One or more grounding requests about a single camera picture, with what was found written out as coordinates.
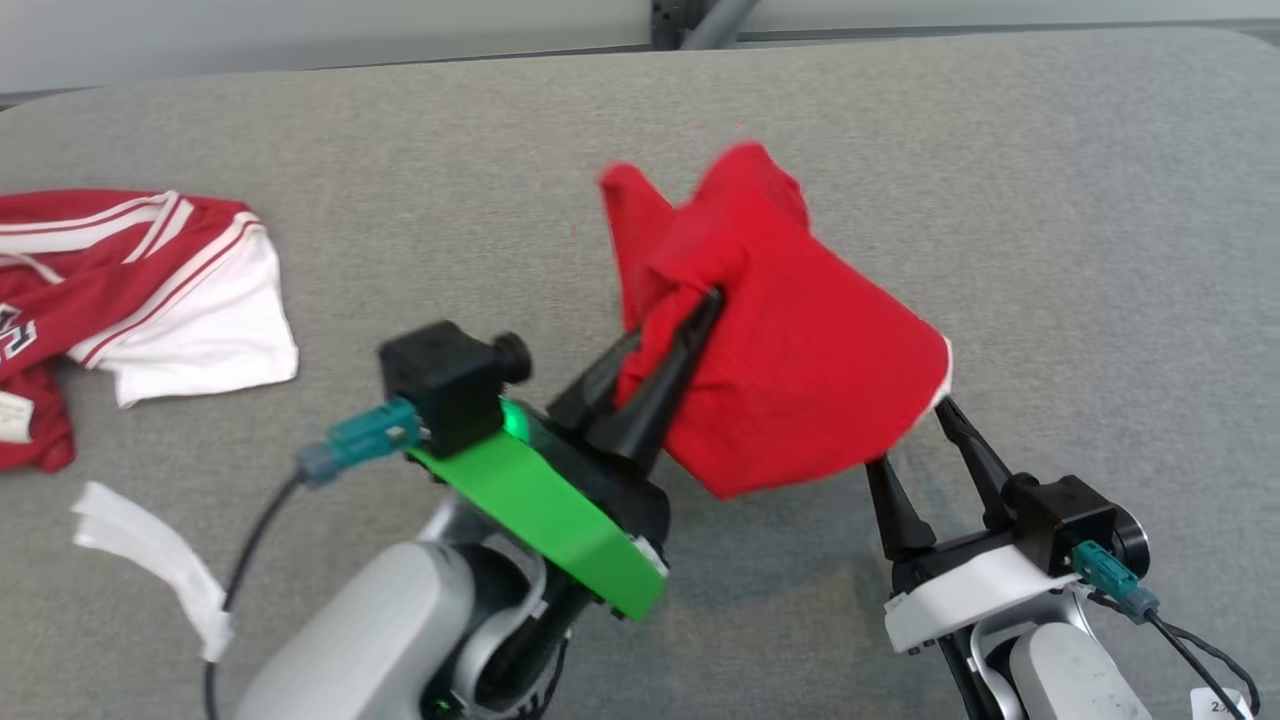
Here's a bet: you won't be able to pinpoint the grey metal stand post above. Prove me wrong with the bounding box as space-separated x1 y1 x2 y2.
650 0 761 51

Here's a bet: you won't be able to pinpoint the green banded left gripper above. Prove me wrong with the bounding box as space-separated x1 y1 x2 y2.
405 286 725 623

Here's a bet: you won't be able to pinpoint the red shorts with white stripes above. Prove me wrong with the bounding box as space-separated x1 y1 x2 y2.
598 142 953 499

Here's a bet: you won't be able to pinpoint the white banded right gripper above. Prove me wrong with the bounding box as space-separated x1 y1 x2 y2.
864 396 1083 657

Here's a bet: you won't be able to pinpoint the red and white jersey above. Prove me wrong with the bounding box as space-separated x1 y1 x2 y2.
0 190 299 473

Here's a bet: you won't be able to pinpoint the white tape strip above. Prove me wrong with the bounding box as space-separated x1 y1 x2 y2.
72 482 233 663

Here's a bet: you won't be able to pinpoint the white paper cable tag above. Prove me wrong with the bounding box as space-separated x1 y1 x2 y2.
1190 688 1256 720

